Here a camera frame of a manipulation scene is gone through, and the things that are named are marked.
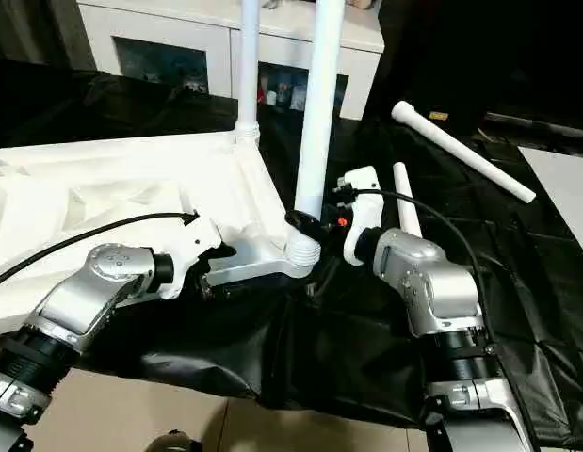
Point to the black work mat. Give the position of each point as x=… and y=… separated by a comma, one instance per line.
x=536, y=311

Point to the white cabinet with glass doors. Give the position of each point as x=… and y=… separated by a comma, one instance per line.
x=169, y=24

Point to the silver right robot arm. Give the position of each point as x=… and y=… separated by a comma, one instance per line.
x=432, y=292

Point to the flat white board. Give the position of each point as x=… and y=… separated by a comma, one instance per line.
x=564, y=193

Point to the white plastic table leg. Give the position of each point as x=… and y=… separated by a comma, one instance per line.
x=404, y=202
x=319, y=104
x=465, y=153
x=247, y=66

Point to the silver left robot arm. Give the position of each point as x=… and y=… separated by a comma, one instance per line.
x=84, y=301

